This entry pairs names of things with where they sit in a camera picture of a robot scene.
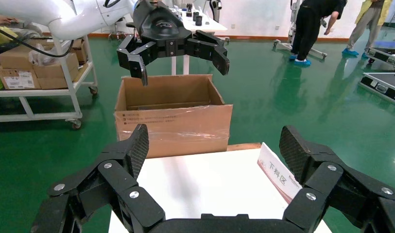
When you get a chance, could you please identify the large cardboard box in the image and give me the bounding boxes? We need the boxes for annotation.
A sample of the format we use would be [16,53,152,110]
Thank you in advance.
[114,74,234,159]

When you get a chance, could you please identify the wooden board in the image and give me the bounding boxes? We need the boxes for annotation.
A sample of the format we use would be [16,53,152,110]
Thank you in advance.
[226,143,262,152]

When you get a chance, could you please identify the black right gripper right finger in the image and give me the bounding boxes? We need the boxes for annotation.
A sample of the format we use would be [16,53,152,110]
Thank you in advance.
[278,125,395,233]

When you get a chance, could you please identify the clear plastic bag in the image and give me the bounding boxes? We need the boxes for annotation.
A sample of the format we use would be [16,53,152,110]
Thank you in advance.
[28,43,61,67]

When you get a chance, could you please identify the black aluminium flight case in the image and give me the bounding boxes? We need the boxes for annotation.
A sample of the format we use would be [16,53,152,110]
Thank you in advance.
[364,46,395,70]
[358,72,395,106]

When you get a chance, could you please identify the white metal floor frame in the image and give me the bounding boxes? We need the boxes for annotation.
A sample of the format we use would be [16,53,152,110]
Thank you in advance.
[273,38,328,61]

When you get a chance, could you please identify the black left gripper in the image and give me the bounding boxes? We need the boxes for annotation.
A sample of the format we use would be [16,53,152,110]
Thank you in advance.
[117,0,231,87]

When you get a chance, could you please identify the white table with cups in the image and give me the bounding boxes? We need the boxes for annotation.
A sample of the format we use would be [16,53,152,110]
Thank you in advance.
[171,11,229,76]

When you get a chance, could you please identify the plain brown cardboard box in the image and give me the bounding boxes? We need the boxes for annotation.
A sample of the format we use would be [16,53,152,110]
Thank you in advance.
[33,63,80,90]
[71,38,89,65]
[0,45,79,70]

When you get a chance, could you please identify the person yellow jacket grey trousers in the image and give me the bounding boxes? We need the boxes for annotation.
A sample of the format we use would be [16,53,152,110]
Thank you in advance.
[342,0,394,60]

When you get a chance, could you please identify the cardboard box with white label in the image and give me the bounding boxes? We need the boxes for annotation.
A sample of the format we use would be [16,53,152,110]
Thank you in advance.
[0,66,42,90]

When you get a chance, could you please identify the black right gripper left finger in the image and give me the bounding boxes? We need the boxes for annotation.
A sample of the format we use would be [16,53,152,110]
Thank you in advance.
[30,123,166,233]

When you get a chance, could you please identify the black stool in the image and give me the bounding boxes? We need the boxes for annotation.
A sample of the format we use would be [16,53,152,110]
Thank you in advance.
[108,22,136,41]

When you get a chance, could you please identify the white and red table sign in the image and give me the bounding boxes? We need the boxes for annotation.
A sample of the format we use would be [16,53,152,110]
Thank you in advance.
[257,142,304,204]

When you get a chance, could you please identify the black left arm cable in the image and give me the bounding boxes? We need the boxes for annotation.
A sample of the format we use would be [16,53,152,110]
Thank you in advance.
[0,24,76,59]

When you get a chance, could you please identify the seated person in yellow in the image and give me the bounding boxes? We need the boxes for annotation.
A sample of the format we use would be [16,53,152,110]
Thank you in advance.
[0,13,45,48]

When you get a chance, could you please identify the white wheeled cart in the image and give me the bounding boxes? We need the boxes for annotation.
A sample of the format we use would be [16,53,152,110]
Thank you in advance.
[0,34,99,130]

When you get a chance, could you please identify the person in black clothes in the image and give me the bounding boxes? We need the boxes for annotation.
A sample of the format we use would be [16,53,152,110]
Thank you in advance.
[289,0,348,68]

